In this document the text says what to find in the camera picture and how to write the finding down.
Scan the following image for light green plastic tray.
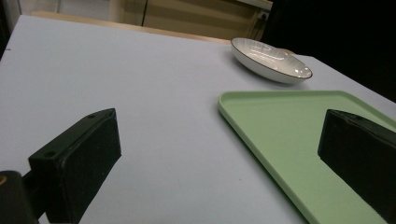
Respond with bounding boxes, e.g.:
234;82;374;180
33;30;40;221
218;90;396;224

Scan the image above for beige curtain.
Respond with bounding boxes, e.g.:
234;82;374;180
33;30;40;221
18;0;274;41

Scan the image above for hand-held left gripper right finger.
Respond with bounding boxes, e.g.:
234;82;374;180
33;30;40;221
317;108;396;224

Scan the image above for white ribbed ceramic plate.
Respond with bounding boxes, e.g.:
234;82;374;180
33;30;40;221
230;37;314;85

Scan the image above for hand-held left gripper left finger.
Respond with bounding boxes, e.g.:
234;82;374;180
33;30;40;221
22;107;122;224

